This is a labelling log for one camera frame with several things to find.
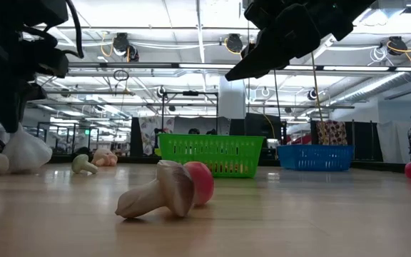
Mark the black frame stand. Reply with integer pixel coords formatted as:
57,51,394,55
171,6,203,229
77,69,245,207
160,90,220,143

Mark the green cap toy mushroom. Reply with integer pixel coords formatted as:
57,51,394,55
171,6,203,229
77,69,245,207
71,153,99,176

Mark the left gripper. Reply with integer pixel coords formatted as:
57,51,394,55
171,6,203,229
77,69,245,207
0,34,70,134

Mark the brown streaked cap toy mushroom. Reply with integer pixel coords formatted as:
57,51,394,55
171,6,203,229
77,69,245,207
114,159,196,220

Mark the brown patterned cloth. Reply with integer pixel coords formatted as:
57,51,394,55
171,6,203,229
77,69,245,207
315,120,348,146

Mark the cable reel with yellow cable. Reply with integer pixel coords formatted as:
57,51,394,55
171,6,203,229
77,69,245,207
379,34,411,67

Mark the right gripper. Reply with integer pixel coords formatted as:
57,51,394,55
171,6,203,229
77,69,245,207
225,0,344,82

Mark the green plastic basket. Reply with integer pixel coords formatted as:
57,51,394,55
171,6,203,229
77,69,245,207
157,133,266,179

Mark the large white toy garlic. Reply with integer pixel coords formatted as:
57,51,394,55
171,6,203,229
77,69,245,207
1,123,54,175

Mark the white hanging sheet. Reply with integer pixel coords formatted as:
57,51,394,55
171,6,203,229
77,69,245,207
375,121,411,164

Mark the black ceiling cable reel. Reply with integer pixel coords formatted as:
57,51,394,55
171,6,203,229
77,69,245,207
112,32,141,62
223,33,244,56

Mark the wooden pole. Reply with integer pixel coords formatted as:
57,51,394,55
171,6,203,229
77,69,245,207
310,53,325,123

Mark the blue plastic basket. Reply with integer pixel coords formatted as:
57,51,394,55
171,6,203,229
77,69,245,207
277,144,355,172

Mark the pink toy mushroom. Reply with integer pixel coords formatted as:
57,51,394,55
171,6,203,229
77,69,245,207
91,148,119,167

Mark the floral white cloth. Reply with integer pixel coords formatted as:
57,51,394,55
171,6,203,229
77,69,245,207
139,116,176,143

